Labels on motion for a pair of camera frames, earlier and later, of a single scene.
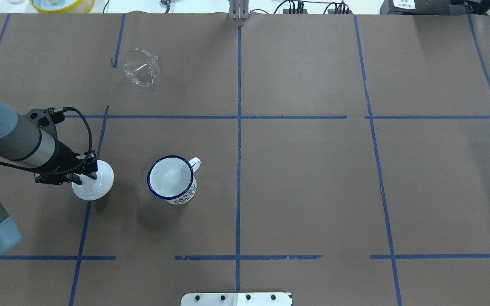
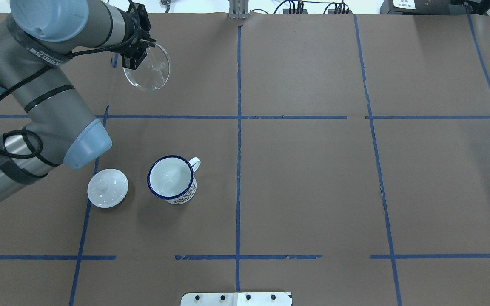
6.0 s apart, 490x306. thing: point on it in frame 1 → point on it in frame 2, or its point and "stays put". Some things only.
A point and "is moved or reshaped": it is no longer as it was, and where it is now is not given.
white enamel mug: x=172 y=178 stays put
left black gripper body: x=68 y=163 → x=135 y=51
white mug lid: x=91 y=189 is moved or reshaped
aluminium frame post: x=239 y=9 stays put
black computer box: x=416 y=7 stays put
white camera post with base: x=236 y=299 stays put
